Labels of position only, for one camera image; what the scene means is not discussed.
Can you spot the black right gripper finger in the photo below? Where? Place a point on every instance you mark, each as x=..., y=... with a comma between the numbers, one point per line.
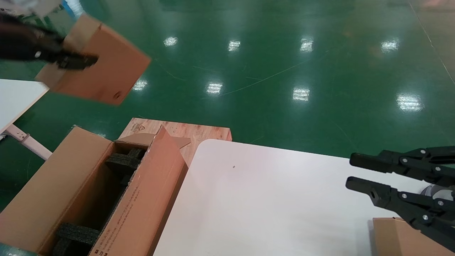
x=384, y=197
x=369, y=160

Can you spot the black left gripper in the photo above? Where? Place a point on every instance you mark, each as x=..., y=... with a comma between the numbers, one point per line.
x=17, y=42

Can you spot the small brown cardboard box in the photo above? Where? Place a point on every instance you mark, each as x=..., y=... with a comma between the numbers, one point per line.
x=398, y=238
x=106, y=71

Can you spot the big open cardboard box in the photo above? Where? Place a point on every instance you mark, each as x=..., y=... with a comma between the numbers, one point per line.
x=46, y=185

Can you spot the white table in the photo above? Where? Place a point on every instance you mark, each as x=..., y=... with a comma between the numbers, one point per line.
x=14, y=99

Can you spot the black foam insert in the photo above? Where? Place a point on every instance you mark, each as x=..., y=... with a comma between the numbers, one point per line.
x=122, y=161
x=76, y=234

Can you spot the plywood board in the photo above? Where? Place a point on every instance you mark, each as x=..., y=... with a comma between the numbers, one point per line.
x=206, y=133

